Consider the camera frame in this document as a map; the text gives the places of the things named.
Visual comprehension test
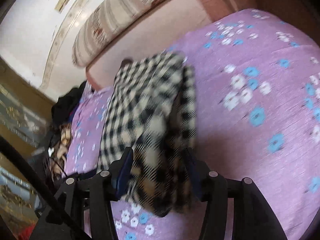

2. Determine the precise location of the gold wall picture frame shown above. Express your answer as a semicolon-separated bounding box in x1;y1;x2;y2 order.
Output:
54;0;73;13

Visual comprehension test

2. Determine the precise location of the pink padded headboard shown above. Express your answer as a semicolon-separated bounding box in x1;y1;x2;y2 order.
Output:
85;0;258;92

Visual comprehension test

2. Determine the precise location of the black and beige checked coat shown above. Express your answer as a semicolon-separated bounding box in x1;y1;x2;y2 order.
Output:
96;51;198;218

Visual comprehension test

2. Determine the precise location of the wooden door frame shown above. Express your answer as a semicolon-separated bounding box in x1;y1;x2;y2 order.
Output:
0;56;59;110

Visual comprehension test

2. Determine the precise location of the black garment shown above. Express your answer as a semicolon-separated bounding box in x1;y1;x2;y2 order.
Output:
51;81;88;126

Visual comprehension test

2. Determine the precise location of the black cable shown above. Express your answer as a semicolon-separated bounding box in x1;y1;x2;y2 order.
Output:
0;136;91;240

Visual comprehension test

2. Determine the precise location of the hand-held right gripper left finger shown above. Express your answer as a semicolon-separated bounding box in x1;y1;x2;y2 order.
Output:
29;147;134;240

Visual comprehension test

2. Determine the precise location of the brown and beige patterned blanket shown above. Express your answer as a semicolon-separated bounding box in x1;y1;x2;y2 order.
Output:
49;122;73;181

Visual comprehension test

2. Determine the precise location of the striped beige pillow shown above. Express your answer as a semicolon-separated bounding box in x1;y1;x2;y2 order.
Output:
72;0;201;67

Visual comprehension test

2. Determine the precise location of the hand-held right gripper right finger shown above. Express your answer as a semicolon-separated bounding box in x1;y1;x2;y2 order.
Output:
184;147;288;240

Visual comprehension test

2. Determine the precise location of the patterned glass door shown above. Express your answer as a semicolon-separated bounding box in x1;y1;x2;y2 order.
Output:
0;85;54;225

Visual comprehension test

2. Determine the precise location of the purple floral bed sheet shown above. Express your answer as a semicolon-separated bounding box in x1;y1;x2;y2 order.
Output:
64;9;320;240

